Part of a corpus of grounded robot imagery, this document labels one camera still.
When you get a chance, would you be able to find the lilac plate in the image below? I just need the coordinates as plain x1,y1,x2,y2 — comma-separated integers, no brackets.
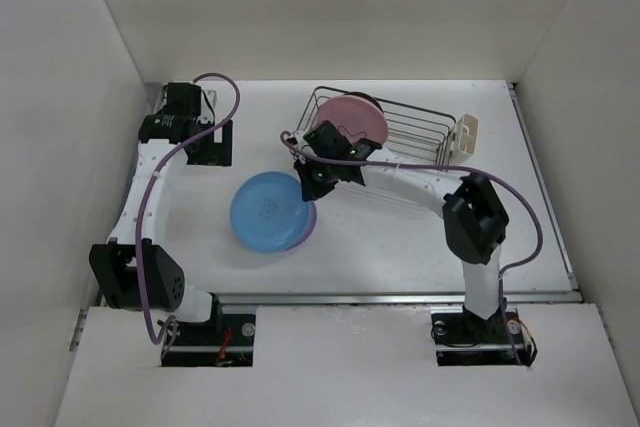
278,202,318,251

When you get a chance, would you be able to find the blue plate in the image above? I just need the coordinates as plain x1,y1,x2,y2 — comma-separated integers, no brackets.
230,171,306,253

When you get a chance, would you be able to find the grey wire dish rack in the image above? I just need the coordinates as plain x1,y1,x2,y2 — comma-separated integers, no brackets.
296,86,457,166

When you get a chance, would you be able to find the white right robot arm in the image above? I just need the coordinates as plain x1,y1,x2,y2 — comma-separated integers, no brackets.
282,121,509,341

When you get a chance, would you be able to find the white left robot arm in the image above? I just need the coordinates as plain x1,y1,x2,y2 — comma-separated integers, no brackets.
89,81,233,344

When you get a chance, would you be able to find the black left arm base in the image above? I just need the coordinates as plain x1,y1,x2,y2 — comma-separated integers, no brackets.
161,300,257,368

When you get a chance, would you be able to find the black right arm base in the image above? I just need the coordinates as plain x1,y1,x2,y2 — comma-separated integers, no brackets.
430,308,538,367

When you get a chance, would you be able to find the pink plate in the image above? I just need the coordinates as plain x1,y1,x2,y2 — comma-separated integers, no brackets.
316,94,389,145

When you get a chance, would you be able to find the beige cutlery holder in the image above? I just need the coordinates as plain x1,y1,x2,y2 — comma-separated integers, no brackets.
449,114,479,164

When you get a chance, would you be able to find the white front cover board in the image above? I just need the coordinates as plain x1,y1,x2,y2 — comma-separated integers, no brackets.
57,304,637,426

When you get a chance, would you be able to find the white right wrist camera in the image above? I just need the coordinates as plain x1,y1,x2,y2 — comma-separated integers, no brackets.
286,130,313,154

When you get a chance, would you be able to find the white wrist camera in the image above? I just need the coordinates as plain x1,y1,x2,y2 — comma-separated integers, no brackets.
201,89,217,123
286,130,313,154

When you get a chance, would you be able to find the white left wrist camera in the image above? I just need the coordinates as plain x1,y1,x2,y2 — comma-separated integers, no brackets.
201,89,217,123

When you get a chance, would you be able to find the aluminium side rail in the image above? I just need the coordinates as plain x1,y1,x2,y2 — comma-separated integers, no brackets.
67,84,170,352

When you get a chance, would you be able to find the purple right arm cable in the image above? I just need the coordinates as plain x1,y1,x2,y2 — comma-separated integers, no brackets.
279,130,544,366

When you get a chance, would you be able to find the aluminium table edge rail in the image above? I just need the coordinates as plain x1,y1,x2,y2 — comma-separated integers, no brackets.
218,290,583,306

